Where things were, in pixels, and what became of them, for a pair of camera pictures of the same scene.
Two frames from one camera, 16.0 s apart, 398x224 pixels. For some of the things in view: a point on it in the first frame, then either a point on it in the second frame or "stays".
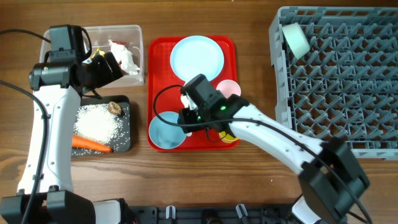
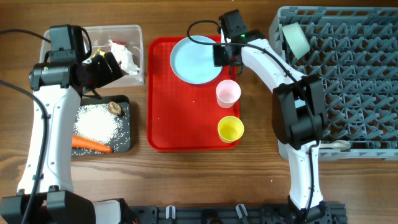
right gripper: (188, 124) -> (219, 60)
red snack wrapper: (118, 42) stays
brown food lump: (114, 107) stays
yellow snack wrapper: (98, 51) stays
